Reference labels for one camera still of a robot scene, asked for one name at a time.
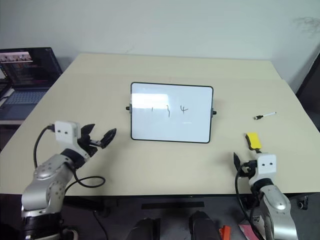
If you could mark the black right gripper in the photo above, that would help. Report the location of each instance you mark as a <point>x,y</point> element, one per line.
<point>248,168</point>

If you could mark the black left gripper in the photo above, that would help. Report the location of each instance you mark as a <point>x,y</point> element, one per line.
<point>86,145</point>

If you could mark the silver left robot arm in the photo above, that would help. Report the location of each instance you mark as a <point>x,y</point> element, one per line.
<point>42,175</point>

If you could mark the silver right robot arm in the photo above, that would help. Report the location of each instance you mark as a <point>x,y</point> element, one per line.
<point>277,202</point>

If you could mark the yellow whiteboard eraser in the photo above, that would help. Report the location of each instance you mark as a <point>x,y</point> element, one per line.
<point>255,140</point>

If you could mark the white marker with black cap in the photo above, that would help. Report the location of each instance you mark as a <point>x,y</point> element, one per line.
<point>266,115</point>

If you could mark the black caster wheel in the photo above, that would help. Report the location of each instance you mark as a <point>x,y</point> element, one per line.
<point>302,202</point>

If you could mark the pink red object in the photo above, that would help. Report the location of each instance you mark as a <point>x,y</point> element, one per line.
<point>247,231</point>

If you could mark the small black-framed whiteboard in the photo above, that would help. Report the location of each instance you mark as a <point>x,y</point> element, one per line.
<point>170,112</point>

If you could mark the orange object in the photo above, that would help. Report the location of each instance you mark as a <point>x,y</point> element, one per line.
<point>225,232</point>

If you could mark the dark rounded shape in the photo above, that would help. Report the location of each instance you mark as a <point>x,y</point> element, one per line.
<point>143,228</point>
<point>202,225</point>

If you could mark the open laptop computer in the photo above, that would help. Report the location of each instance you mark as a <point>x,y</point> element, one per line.
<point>27,72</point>

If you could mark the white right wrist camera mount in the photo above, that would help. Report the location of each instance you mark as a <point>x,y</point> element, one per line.
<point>267,166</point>

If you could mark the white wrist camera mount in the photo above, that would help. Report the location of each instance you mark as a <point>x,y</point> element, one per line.
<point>267,166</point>
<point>64,132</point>

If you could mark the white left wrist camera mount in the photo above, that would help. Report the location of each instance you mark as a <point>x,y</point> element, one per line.
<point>64,132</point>

